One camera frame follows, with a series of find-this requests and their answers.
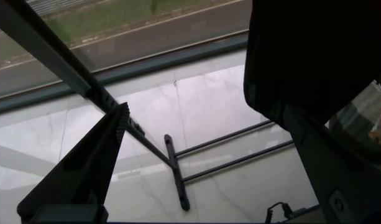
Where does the window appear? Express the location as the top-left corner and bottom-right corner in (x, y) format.
(0, 0), (253, 116)

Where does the white laundry basket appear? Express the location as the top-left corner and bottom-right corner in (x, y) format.
(328, 79), (381, 163)

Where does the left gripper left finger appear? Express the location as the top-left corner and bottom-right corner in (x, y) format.
(16, 101), (131, 223)

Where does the black clothes rack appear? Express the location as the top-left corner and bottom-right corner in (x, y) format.
(3, 0), (295, 212)

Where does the black T-shirt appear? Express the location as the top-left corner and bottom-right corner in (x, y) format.
(243, 0), (381, 127)

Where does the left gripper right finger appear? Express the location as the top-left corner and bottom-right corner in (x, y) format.
(282, 104), (381, 224)

